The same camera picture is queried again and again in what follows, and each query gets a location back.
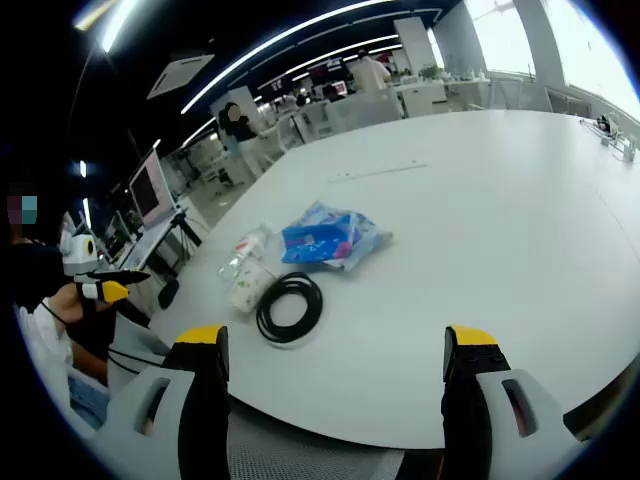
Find wet wipes packet blue lid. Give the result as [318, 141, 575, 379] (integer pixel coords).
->
[292, 200, 395, 274]

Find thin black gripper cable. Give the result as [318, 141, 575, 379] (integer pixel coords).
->
[107, 348, 169, 374]

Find ceiling air vent panel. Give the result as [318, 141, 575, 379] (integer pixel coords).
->
[146, 53, 215, 101]

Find grey partition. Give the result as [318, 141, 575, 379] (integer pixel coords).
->
[324, 88, 404, 135]

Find row of white office chairs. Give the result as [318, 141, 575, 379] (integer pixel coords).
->
[259, 107, 331, 161]

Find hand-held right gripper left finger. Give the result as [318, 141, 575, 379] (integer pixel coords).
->
[92, 323, 231, 480]

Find long ceiling light strip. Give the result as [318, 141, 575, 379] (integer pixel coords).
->
[74, 0, 141, 54]
[180, 0, 401, 114]

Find person's left hand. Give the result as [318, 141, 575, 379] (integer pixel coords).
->
[49, 284, 87, 325]

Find black stand legs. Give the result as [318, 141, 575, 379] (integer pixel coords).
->
[157, 217, 204, 281]

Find computer monitor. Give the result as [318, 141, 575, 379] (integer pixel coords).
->
[128, 149, 179, 231]

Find clear water bottle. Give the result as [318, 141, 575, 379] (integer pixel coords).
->
[217, 222, 275, 281]

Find small blue plastic packet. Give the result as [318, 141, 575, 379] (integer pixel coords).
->
[280, 223, 359, 266]

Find white table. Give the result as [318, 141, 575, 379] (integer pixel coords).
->
[149, 109, 640, 451]

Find white monitor stand shelf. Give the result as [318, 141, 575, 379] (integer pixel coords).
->
[117, 207, 190, 271]

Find person's body clothing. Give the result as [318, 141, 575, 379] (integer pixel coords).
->
[9, 234, 119, 431]

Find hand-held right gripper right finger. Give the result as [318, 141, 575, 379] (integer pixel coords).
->
[439, 323, 589, 480]

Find paper cup green print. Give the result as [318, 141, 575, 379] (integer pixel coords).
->
[230, 259, 279, 314]

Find large bright window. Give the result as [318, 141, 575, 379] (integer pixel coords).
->
[542, 0, 640, 121]
[464, 0, 536, 76]

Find white desk rail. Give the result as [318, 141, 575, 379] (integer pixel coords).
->
[579, 117, 639, 162]

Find white cabinet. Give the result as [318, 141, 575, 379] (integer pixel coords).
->
[399, 82, 449, 119]

